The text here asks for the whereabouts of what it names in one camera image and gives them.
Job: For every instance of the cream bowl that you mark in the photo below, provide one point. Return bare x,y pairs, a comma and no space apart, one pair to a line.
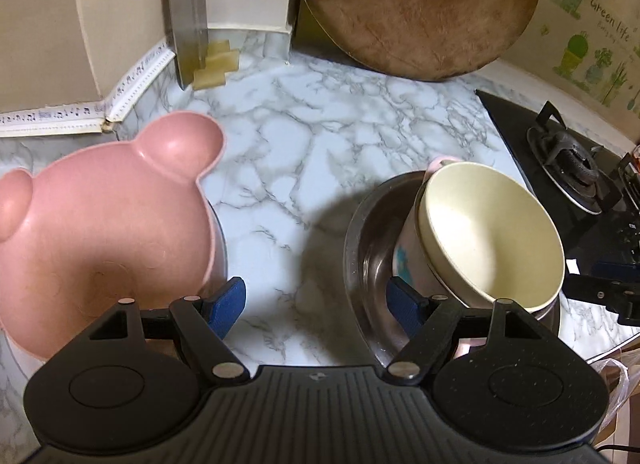
490,244

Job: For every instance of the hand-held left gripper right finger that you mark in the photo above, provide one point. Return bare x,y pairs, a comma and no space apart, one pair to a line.
405,309

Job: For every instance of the stainless steel bowl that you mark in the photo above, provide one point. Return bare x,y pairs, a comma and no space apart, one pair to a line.
370,254

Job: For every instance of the plant print wall sticker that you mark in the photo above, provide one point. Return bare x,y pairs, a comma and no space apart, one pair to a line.
580,43

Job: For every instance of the yellow-green plastic cutting board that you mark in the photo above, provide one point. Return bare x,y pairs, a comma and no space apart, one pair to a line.
310,33

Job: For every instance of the white patterned edge trim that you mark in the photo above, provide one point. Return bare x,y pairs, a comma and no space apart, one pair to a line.
75,113

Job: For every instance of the black gas stove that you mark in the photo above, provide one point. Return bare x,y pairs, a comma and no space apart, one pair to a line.
550,194

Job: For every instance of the clear plastic bag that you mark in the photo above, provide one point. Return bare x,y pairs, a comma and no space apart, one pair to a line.
615,394

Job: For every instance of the pink bear-shaped plate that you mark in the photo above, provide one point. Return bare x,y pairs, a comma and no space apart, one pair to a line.
100,224

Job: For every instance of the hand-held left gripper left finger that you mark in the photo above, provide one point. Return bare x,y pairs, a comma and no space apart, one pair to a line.
227,309

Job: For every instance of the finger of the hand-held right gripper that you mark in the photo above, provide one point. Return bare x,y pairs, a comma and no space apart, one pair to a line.
617,271
587,289

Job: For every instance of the large white plate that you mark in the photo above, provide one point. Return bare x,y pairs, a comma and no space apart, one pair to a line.
17,351

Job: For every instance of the round wooden cutting board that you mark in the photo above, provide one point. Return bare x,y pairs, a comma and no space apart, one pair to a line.
415,8

